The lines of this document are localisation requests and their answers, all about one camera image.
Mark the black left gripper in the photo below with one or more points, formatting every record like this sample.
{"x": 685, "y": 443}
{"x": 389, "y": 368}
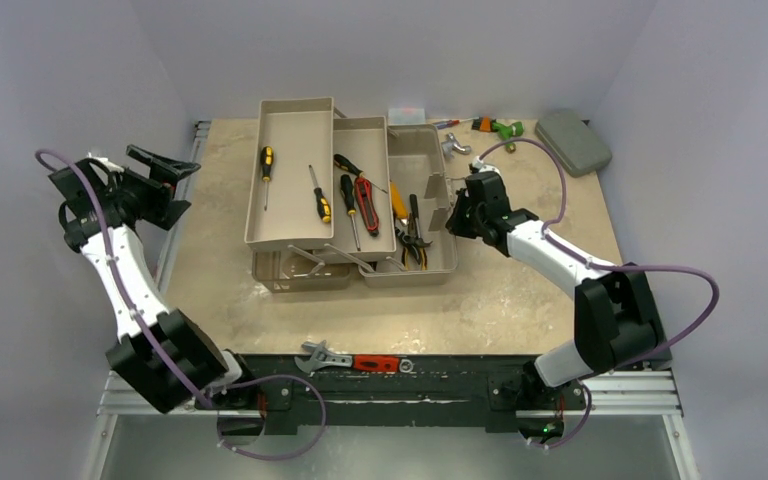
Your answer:
{"x": 165, "y": 210}

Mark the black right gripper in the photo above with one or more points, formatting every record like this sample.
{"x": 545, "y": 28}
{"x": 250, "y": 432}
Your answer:
{"x": 462, "y": 216}

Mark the small black hammer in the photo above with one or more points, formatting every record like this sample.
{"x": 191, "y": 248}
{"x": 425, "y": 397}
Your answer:
{"x": 414, "y": 228}

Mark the orange utility knife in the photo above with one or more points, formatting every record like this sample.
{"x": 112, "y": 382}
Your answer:
{"x": 399, "y": 209}

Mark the yellow black pliers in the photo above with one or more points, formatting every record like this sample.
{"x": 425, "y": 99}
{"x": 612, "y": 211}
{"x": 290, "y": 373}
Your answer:
{"x": 413, "y": 256}

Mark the black yellow stubby screwdriver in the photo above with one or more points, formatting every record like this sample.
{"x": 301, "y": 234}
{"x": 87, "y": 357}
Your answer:
{"x": 266, "y": 160}

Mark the red black utility knife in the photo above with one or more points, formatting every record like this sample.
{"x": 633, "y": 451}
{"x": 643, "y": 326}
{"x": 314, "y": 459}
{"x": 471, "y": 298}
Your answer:
{"x": 364, "y": 199}

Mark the black long screwdriver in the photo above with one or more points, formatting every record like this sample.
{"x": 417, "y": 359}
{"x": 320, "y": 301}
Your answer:
{"x": 346, "y": 191}

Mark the black thin screwdriver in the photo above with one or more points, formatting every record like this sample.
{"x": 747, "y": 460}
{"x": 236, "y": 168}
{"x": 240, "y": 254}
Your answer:
{"x": 343, "y": 163}

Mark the beige translucent plastic toolbox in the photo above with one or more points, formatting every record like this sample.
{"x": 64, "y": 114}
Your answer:
{"x": 335, "y": 196}

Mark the black yellow short screwdriver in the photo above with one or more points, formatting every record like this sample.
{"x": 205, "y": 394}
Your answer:
{"x": 322, "y": 206}

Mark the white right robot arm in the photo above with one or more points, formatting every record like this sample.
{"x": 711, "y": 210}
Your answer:
{"x": 615, "y": 315}

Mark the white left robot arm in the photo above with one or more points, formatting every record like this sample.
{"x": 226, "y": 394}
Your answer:
{"x": 159, "y": 351}

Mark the silver metal socket fitting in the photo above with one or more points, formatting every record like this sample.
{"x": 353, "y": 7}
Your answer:
{"x": 451, "y": 146}

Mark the red blue small screwdriver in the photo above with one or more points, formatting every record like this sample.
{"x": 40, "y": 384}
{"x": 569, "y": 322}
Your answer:
{"x": 449, "y": 123}

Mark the grey plastic case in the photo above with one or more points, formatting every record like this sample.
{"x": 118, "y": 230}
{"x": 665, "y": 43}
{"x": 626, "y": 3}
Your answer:
{"x": 579, "y": 149}

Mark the clear small parts box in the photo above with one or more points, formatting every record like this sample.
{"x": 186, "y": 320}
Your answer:
{"x": 406, "y": 116}

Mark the black right side block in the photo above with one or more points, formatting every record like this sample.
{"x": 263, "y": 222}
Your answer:
{"x": 661, "y": 345}

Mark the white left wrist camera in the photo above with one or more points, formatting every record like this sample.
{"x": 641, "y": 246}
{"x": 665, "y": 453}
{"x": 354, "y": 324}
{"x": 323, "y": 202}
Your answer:
{"x": 106, "y": 163}

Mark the green orange hose nozzle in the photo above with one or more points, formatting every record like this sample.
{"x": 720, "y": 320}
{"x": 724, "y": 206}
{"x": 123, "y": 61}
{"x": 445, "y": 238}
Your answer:
{"x": 503, "y": 131}

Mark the red handled adjustable wrench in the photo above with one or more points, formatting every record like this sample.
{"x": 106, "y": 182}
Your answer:
{"x": 320, "y": 357}

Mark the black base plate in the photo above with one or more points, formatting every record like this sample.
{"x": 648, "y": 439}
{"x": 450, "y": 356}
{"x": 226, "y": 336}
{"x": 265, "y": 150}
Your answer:
{"x": 491, "y": 392}

